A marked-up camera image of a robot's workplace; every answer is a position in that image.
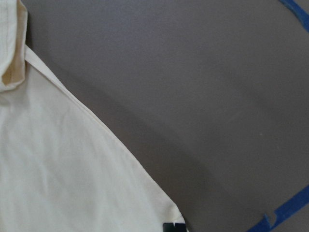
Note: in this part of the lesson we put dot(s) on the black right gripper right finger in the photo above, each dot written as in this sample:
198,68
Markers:
180,227

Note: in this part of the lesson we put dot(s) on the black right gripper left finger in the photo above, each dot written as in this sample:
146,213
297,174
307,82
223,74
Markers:
168,227

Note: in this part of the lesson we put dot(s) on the pale yellow long-sleeve shirt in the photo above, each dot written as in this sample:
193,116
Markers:
61,168

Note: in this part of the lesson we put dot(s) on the brown gridded table mat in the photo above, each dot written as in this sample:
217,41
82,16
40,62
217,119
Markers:
211,96

